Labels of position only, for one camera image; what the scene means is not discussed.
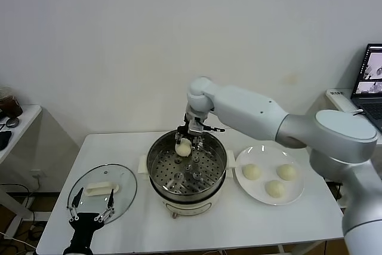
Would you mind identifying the glass lid cream handle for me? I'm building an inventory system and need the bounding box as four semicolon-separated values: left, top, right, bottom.
67;163;138;228

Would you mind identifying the white laptop desk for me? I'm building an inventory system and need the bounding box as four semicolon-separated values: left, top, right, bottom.
325;88;382;145

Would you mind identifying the dark open laptop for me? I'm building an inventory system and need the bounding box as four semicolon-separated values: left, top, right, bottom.
350;42;382;133

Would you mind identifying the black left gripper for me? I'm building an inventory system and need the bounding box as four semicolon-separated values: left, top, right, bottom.
66;188;116;250

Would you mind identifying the white side table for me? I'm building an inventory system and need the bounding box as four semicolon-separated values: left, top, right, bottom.
0;105;42;238

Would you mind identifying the cream electric cooker base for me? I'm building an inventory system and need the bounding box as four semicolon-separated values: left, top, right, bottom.
137;149;236;219

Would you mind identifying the black pouch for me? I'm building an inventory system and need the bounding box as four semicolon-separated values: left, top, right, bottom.
0;131;13;151

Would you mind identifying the white steamed baozi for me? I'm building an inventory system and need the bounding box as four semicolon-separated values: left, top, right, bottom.
242;164;262;181
264;179;287;199
276;164;298;182
174;137;192;157

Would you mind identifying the white wall power outlet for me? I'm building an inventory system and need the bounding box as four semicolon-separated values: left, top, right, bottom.
29;170;45;191

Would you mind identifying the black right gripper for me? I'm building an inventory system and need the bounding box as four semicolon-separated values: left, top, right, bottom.
174;112;209;152

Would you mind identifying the white round plate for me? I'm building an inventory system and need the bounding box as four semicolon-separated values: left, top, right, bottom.
235;145;306;207

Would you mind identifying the plastic cup brown drink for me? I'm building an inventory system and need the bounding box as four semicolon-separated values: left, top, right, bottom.
0;87;23;119

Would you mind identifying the stainless steel steamer basket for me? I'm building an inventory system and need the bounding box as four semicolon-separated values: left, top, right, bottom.
147;129;227;201

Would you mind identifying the black floor cable bundle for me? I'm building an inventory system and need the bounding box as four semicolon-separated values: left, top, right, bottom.
27;225;46;243

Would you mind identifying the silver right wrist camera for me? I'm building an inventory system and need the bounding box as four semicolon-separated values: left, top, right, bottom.
189;119;207;134

